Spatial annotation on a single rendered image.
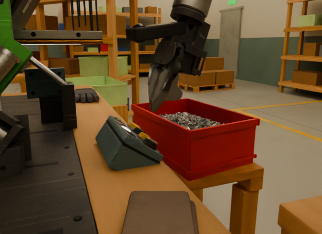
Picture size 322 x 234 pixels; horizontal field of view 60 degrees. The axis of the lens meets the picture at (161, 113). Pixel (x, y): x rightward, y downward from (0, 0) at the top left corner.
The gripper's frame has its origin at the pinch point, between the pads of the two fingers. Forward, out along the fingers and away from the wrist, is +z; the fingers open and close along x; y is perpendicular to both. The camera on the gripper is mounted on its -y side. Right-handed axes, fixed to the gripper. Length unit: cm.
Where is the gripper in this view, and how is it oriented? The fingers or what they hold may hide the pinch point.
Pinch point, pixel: (151, 104)
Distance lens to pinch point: 57.9
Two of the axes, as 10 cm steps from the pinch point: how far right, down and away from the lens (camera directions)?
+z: -2.9, 9.5, 0.7
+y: 8.0, 2.0, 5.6
